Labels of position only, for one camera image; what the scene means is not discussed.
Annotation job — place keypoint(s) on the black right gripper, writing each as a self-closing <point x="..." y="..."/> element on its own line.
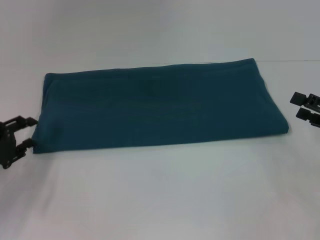
<point x="315" y="107"/>

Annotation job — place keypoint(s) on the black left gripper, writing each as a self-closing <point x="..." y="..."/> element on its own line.
<point x="7" y="145"/>

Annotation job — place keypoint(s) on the teal blue t-shirt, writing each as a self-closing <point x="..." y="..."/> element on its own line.
<point x="160" y="107"/>

